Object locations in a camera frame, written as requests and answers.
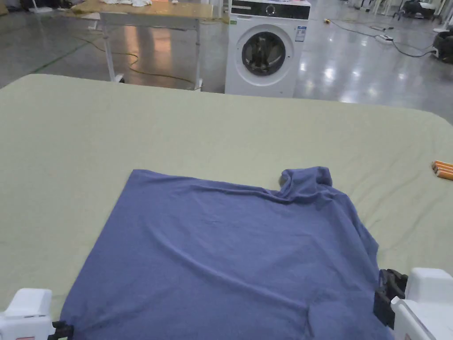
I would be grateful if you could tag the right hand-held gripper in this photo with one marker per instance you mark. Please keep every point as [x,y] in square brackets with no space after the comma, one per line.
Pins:
[424,311]

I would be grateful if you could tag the orange stick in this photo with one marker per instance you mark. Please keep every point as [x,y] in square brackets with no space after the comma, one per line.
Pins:
[446,175]
[444,164]
[445,170]

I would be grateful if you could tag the white power strip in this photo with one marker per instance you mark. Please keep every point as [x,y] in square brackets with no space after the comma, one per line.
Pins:
[385,38]

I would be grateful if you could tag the blue shirt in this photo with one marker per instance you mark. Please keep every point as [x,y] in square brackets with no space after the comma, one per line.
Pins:
[219,255]

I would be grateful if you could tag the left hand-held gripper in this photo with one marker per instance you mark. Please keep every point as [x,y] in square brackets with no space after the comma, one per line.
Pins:
[24,315]

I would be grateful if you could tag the white washing machine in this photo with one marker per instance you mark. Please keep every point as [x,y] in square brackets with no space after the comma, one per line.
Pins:
[263,46]

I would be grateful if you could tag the bed with pale green sheet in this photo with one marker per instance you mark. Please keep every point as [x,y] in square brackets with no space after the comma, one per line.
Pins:
[70,148]

